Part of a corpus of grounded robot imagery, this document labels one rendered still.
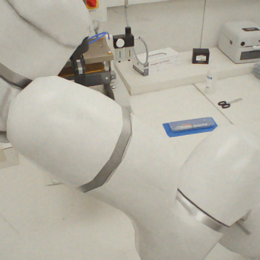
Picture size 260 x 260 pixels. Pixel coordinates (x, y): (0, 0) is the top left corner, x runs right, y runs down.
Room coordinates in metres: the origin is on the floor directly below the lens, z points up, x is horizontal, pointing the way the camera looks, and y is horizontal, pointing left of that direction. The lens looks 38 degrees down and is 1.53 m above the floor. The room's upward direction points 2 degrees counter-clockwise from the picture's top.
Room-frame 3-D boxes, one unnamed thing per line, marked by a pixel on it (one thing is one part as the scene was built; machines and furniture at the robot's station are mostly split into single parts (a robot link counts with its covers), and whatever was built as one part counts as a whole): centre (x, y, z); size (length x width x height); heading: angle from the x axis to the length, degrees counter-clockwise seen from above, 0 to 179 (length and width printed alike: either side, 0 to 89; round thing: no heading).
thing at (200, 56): (1.56, -0.40, 0.83); 0.09 x 0.06 x 0.07; 83
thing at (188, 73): (1.56, -0.37, 0.77); 0.84 x 0.30 x 0.04; 106
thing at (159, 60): (1.51, -0.15, 0.83); 0.23 x 0.12 x 0.07; 116
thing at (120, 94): (0.98, 0.05, 0.97); 0.26 x 0.05 x 0.07; 14
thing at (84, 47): (0.81, 0.14, 1.19); 0.08 x 0.08 x 0.09
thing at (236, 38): (1.64, -0.66, 0.88); 0.25 x 0.20 x 0.17; 10
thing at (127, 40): (1.20, 0.02, 1.05); 0.15 x 0.05 x 0.15; 104
